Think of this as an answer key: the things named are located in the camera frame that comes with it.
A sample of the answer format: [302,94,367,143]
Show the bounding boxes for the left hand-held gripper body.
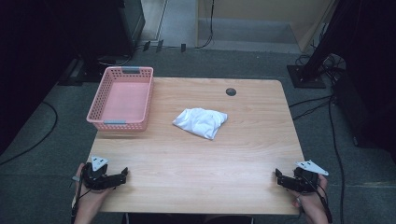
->
[81,156,121,191]

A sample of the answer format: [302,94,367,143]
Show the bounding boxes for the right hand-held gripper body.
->
[282,160,330,193]

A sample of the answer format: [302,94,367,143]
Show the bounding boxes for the white t-shirt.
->
[172,107,229,141]

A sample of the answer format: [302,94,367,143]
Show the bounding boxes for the person's left hand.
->
[74,162,110,217]

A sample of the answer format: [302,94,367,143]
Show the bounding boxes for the person's right hand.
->
[289,174,330,218]

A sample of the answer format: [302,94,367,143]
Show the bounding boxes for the pink plastic basket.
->
[86,65,155,133]

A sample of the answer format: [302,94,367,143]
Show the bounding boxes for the black equipment box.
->
[332,69,396,153]

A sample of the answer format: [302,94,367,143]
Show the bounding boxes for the black cabinet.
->
[55,0,147,87]

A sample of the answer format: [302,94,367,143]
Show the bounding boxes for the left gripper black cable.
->
[70,174,93,220]

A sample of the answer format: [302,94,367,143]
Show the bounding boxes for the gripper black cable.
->
[70,174,93,220]
[311,181,333,224]

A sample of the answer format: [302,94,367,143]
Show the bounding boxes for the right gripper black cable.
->
[311,181,333,224]

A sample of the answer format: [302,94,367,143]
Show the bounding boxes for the black floor cable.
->
[288,94,333,121]
[328,95,346,224]
[0,101,59,166]

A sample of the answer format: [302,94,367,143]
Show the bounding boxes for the black stand with base plate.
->
[286,0,353,90]

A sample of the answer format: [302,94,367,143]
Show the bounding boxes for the black hanging cable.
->
[194,0,217,49]

